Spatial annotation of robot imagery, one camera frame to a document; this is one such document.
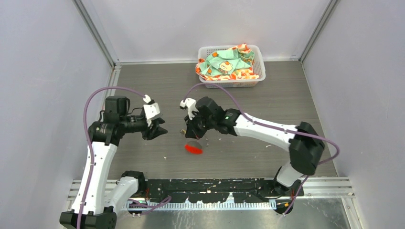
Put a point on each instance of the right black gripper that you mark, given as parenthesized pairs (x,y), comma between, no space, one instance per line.
(193,131)

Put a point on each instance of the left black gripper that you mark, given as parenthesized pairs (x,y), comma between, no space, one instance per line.
(148,134)

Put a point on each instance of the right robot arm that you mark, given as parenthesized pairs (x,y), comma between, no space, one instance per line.
(300,141)

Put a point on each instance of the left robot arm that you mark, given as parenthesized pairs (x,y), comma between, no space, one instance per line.
(93,208)

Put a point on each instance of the white plastic basket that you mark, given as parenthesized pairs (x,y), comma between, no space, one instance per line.
(258,67)

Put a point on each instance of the colourful patterned cloth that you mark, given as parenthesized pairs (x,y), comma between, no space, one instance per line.
(235,63)

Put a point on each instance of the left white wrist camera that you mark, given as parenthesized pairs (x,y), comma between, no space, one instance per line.
(151,109)

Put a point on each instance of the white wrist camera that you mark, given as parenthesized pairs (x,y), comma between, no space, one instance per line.
(189,104)
(151,109)

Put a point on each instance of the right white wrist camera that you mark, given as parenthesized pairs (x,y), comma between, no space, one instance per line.
(189,104)

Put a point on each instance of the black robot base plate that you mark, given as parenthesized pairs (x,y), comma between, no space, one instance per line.
(242,190)

